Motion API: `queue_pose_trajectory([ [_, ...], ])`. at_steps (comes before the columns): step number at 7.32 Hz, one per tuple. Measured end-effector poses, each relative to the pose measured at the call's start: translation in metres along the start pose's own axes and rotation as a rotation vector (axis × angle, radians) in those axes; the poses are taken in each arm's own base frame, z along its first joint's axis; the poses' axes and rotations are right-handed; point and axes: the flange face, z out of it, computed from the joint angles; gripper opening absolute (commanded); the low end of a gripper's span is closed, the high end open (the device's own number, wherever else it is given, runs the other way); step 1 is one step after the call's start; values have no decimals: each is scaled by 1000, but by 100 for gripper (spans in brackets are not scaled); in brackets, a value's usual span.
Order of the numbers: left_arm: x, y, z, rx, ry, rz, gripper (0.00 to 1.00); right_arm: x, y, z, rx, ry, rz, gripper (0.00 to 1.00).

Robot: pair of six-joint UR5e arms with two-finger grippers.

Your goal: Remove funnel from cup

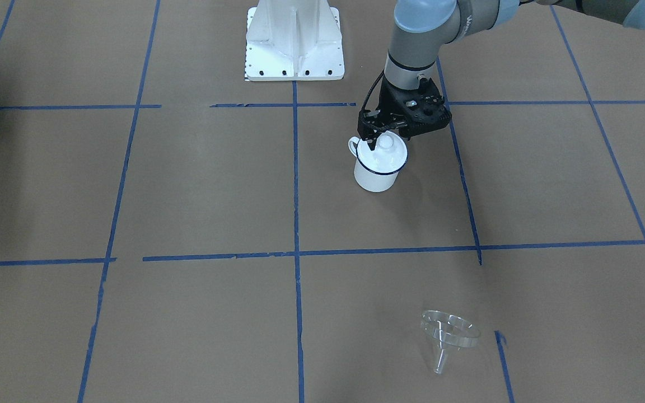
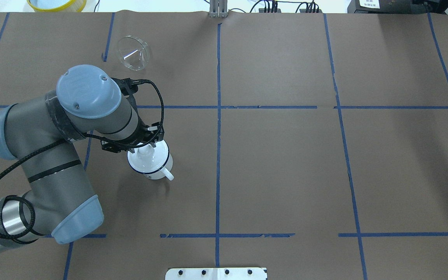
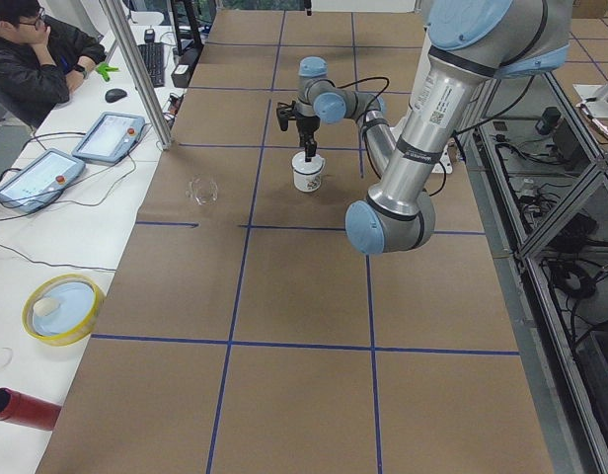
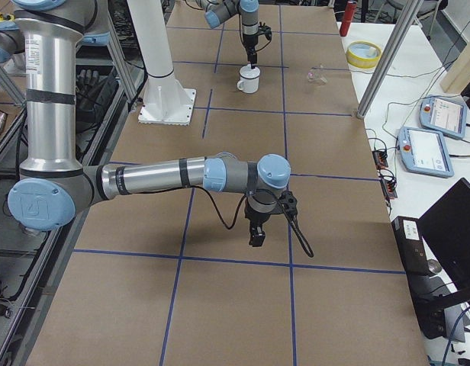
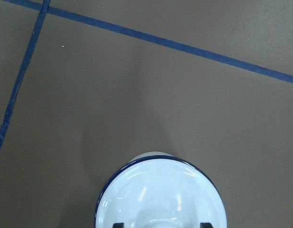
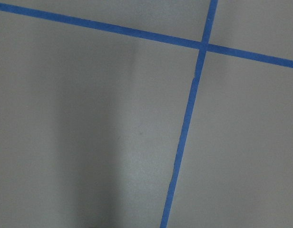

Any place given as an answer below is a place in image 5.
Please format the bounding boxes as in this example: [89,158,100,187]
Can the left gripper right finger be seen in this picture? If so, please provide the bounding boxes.
[200,222,213,228]

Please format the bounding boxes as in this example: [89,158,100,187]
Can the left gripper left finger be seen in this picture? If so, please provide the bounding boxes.
[112,223,124,228]

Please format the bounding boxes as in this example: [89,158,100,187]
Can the white blue-rimmed enamel cup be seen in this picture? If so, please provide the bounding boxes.
[95,151,223,228]

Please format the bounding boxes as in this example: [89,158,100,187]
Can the brown paper table cover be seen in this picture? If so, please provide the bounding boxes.
[0,0,293,228]

